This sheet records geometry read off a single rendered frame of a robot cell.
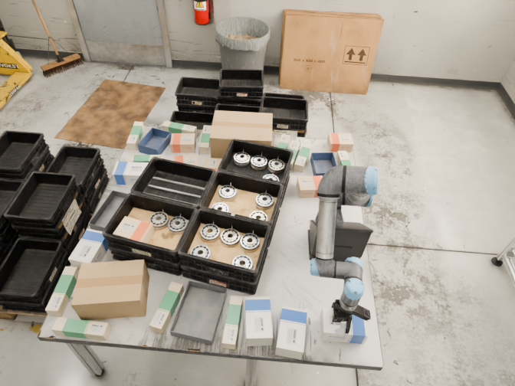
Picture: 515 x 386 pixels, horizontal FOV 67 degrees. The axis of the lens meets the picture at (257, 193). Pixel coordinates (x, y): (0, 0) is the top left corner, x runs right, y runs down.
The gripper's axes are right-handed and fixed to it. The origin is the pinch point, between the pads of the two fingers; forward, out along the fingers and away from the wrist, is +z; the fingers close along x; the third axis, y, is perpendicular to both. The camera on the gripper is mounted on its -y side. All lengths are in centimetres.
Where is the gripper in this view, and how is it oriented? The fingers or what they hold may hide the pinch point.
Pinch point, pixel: (343, 324)
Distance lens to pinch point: 195.4
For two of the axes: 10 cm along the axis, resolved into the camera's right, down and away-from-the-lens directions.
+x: -0.8, 7.3, -6.8
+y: -10.0, -0.8, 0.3
